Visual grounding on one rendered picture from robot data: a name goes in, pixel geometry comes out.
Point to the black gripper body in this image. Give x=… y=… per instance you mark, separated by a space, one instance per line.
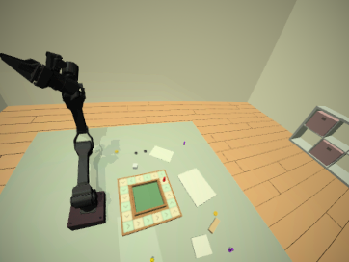
x=46 y=78

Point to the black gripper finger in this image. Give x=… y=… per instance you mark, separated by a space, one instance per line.
x=28 y=71
x=26 y=61

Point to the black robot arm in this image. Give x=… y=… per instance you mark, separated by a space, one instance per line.
x=83 y=195

